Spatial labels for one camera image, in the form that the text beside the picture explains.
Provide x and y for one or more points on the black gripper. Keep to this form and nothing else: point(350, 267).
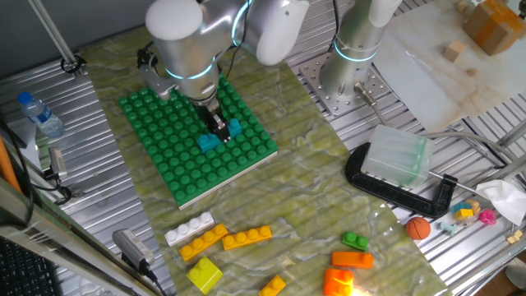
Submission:
point(210, 113)

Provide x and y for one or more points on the teal four-stud block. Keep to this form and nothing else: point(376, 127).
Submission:
point(205, 142)

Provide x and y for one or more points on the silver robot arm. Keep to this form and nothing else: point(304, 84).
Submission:
point(176, 45)

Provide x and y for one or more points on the green studded baseplate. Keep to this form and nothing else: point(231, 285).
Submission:
point(185, 172)

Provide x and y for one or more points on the white four-stud block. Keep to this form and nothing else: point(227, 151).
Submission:
point(187, 229)

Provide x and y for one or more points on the yellow-orange four-stud block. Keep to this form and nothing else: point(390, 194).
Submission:
point(203, 242)
point(246, 238)

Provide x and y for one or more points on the green marble pattern mat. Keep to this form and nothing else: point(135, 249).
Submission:
point(308, 197)

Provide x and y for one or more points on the lime yellow square block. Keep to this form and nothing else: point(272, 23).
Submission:
point(204, 275)

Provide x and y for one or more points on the yellow-orange two-stud block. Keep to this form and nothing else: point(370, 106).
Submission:
point(272, 286)

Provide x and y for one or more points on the clear water bottle blue cap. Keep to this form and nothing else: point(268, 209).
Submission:
point(41, 117)

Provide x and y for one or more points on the green two-stud block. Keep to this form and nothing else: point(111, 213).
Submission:
point(355, 242)

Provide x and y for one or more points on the translucent plastic box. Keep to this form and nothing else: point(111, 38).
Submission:
point(396, 158)

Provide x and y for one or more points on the orange long flat block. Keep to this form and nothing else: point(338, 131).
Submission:
point(349, 260)

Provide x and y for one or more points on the black C-clamp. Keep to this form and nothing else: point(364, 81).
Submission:
point(394, 195)

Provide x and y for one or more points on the metal stand pole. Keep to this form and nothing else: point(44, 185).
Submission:
point(51, 35)

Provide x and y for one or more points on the orange chunky block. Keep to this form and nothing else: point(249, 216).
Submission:
point(337, 283)

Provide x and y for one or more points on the orange tube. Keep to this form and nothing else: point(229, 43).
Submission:
point(7, 164)

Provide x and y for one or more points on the white marble board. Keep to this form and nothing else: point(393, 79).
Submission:
point(431, 90)

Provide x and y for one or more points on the mini orange basketball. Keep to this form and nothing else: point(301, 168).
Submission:
point(418, 228)

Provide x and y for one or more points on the black keyboard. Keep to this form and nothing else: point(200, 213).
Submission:
point(24, 271)

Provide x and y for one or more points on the wooden cube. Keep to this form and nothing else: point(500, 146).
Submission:
point(454, 51)

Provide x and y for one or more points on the light blue small toy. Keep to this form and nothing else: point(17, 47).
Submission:
point(447, 228)

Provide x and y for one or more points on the teal small toy block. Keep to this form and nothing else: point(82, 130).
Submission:
point(460, 205)

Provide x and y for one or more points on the yellow small toy block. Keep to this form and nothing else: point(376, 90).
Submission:
point(463, 214)

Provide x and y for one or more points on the small wooden piece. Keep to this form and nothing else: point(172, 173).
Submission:
point(472, 72)
point(462, 6)
point(514, 237)

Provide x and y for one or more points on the tan small toy block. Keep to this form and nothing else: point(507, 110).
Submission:
point(474, 205)

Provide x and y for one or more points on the pink small toy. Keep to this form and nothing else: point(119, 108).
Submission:
point(488, 216)

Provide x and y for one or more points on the cardboard box with tape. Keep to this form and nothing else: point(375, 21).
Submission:
point(491, 26)

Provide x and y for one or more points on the white crumpled tissue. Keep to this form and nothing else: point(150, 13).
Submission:
point(505, 199)

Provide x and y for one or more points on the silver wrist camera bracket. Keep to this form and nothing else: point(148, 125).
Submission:
point(158, 84)

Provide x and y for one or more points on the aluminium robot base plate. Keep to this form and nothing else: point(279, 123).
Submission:
point(328, 98)

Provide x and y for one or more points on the grey ribbed camera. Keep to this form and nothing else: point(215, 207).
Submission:
point(131, 246)

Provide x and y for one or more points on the grey metal frame bar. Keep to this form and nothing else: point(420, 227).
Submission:
point(61, 246)

